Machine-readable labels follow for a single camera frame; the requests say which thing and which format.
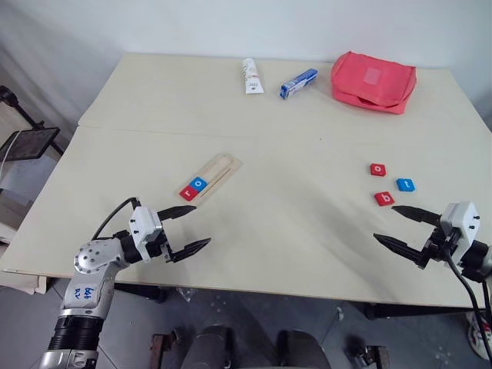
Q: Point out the red fabric pouch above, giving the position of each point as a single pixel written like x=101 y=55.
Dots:
x=373 y=80

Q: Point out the red letter tile b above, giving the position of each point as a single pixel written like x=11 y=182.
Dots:
x=384 y=198

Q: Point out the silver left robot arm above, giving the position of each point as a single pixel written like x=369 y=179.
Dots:
x=90 y=261

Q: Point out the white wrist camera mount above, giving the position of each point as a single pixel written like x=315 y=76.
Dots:
x=463 y=223
x=142 y=227

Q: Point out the rusty brown metal bracket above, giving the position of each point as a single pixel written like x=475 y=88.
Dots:
x=378 y=357
x=159 y=348

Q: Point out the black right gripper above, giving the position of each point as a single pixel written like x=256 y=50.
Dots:
x=438 y=246

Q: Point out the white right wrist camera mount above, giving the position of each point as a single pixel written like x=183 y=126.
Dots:
x=463 y=223

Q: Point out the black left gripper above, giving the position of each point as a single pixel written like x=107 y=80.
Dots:
x=157 y=244

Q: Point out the wooden letter tray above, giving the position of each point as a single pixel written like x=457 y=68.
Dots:
x=221 y=167

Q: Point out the clear plastic wrapper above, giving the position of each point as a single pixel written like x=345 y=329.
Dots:
x=185 y=295

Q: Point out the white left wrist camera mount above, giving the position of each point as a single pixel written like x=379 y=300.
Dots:
x=142 y=227

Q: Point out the dark rounded shape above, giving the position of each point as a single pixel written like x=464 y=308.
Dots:
x=209 y=348

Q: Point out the blue and white carton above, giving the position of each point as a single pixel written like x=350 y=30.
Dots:
x=298 y=84

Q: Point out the black tablet screen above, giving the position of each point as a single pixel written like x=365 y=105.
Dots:
x=28 y=144

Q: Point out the white squeeze tube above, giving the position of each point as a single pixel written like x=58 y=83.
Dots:
x=251 y=77

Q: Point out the blue letter tile o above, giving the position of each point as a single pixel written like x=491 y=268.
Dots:
x=199 y=184

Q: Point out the red letter tile r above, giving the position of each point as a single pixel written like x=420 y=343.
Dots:
x=188 y=193

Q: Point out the black table frame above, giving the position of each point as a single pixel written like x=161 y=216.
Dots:
x=423 y=310

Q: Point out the red letter tile o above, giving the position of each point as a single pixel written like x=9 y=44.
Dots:
x=378 y=169

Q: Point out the black tablet stand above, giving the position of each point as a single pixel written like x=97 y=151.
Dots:
x=23 y=111

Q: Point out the blue letter tile t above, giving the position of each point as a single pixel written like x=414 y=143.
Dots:
x=406 y=185

